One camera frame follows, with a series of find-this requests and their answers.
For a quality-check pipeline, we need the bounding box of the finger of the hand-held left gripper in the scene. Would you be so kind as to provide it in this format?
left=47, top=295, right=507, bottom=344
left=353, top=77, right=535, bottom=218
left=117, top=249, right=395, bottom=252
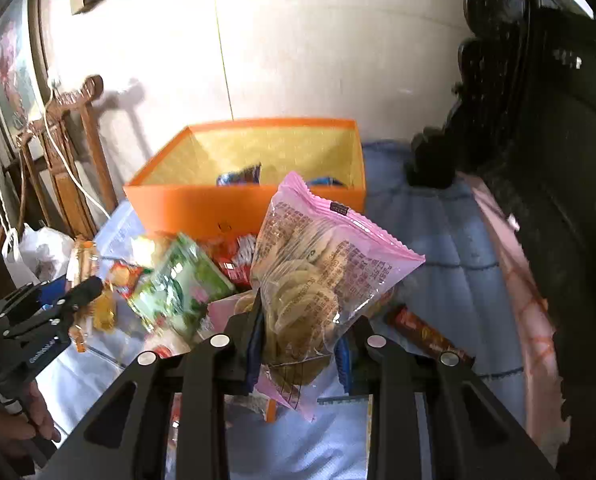
left=53, top=276, right=105, bottom=328
left=0, top=281, right=69, bottom=328

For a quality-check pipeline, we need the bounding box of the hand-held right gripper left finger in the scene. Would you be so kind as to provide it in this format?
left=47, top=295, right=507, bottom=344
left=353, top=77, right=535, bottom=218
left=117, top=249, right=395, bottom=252
left=43, top=290, right=267, bottom=480

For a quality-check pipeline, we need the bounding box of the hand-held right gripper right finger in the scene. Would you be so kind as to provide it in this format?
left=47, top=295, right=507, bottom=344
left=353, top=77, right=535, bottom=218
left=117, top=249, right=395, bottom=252
left=338, top=319, right=561, bottom=480

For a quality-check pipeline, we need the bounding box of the orange biscuit packet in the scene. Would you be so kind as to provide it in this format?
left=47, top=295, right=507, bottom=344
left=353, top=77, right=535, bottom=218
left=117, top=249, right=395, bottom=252
left=103, top=259, right=148, bottom=302

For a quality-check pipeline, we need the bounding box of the green snack packet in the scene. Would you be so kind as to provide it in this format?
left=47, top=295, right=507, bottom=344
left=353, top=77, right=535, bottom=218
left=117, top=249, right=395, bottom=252
left=128, top=232, right=237, bottom=342

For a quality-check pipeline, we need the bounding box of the red snack packet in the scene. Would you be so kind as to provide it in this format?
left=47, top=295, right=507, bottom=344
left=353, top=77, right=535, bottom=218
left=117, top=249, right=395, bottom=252
left=212, top=235, right=259, bottom=287

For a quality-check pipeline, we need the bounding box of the pink cracker bag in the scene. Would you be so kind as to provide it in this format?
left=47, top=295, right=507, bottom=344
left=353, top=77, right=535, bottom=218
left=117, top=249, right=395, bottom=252
left=250, top=171, right=427, bottom=423

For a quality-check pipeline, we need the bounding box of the orange cardboard box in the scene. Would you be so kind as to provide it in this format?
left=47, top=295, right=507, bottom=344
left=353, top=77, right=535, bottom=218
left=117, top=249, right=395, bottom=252
left=123, top=117, right=367, bottom=242

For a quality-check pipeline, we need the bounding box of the person's left hand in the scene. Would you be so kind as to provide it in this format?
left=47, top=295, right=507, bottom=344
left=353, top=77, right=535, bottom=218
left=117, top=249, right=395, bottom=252
left=0, top=379, right=62, bottom=456

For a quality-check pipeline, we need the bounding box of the white plastic bag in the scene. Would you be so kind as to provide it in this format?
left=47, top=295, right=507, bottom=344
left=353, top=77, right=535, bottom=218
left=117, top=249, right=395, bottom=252
left=4, top=224, right=75, bottom=282

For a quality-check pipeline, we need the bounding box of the brown chocolate bar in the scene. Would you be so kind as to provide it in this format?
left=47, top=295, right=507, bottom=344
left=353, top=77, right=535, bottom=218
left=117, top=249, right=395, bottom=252
left=387, top=305, right=476, bottom=367

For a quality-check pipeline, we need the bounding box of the carved wooden chair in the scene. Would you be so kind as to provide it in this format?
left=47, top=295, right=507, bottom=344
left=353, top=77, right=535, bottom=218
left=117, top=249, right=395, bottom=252
left=15, top=75, right=120, bottom=242

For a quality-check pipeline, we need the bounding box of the dark carved wooden furniture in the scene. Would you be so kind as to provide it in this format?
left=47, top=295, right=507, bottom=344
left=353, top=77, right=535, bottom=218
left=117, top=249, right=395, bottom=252
left=407, top=0, right=596, bottom=480

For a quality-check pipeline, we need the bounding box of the wall poster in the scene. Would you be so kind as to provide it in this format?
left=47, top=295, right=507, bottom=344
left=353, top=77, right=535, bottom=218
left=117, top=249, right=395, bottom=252
left=0, top=0, right=45, bottom=147

